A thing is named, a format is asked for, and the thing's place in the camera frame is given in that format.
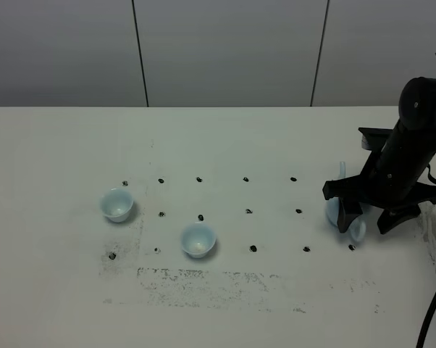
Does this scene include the left pale blue teacup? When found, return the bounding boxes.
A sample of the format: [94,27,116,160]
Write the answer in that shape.
[99,188,134,223]

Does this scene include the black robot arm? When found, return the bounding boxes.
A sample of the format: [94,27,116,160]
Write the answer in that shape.
[323,77,436,234]

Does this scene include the pale blue porcelain teapot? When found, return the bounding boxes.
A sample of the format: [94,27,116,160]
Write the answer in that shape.
[324,161,367,242]

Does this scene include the right pale blue teacup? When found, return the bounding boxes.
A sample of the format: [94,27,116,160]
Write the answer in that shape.
[180,222,217,259]

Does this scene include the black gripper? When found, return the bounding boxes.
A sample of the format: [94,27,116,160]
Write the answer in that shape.
[323,122,436,235]

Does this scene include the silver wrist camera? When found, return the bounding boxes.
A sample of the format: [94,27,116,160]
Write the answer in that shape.
[359,128,392,152]

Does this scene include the pale blue teacup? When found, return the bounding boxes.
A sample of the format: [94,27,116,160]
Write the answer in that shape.
[180,222,217,259]
[99,188,134,223]

